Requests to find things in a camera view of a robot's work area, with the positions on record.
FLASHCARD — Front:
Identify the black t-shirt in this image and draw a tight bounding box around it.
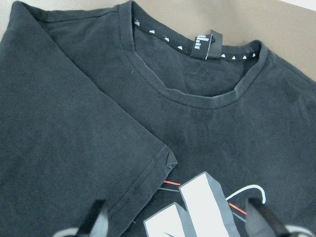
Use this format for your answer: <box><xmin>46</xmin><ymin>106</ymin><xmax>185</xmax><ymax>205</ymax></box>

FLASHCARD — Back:
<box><xmin>0</xmin><ymin>1</ymin><xmax>316</xmax><ymax>237</ymax></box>

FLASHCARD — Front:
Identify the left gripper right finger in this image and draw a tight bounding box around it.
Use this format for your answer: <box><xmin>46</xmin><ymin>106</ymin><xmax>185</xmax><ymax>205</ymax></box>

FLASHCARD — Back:
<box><xmin>245</xmin><ymin>198</ymin><xmax>289</xmax><ymax>237</ymax></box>

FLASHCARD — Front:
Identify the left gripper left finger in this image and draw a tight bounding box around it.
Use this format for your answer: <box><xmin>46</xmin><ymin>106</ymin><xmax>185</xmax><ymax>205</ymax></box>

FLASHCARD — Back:
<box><xmin>78</xmin><ymin>199</ymin><xmax>109</xmax><ymax>237</ymax></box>

